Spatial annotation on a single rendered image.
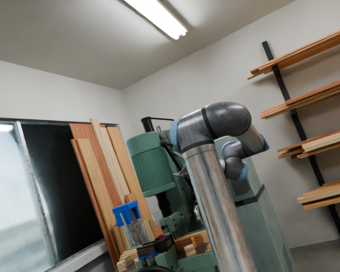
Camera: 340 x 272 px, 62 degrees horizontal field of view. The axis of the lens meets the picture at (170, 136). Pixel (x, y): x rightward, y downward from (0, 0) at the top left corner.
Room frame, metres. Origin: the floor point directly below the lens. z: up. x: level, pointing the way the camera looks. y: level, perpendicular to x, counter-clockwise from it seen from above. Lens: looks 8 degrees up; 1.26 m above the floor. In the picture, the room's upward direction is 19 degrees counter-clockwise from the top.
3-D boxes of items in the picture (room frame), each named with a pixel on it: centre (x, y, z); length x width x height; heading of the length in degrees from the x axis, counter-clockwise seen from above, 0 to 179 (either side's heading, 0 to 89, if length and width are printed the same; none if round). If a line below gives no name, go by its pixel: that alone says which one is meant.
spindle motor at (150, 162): (1.49, 0.14, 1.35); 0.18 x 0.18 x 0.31
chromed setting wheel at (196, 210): (1.58, -0.02, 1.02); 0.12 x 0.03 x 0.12; 162
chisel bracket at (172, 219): (1.51, 0.14, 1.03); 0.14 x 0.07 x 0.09; 162
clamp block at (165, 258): (1.32, 0.23, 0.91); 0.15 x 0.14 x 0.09; 72
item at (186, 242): (1.44, 0.16, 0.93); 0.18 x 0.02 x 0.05; 72
